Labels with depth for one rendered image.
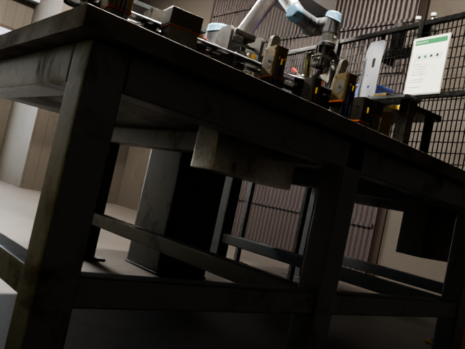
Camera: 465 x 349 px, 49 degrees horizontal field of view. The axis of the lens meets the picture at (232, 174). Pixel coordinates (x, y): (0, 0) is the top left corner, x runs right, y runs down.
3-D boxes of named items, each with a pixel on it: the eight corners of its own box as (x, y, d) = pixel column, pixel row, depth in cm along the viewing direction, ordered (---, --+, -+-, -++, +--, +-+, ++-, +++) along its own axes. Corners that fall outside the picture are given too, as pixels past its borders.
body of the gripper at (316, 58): (308, 67, 236) (314, 42, 236) (322, 73, 240) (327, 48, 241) (320, 66, 229) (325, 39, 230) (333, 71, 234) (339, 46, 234)
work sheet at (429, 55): (439, 93, 247) (452, 31, 248) (402, 95, 266) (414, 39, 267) (442, 94, 248) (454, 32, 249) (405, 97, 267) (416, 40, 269)
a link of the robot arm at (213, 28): (198, 44, 272) (203, 20, 273) (216, 53, 282) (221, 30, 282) (212, 43, 264) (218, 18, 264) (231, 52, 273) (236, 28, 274)
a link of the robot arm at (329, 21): (331, 16, 242) (346, 15, 236) (326, 39, 242) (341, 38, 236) (321, 10, 237) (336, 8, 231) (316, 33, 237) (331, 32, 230)
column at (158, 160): (124, 260, 268) (152, 138, 271) (172, 265, 288) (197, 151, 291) (155, 275, 245) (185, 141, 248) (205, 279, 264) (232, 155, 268)
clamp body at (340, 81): (335, 154, 206) (353, 70, 208) (316, 154, 216) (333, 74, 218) (347, 158, 209) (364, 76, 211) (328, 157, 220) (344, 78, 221)
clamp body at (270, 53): (262, 133, 190) (281, 43, 192) (245, 133, 200) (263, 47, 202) (276, 137, 194) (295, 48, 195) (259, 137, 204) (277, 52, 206)
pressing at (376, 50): (371, 107, 244) (385, 39, 245) (353, 109, 253) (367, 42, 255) (372, 108, 244) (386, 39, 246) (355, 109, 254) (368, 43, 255)
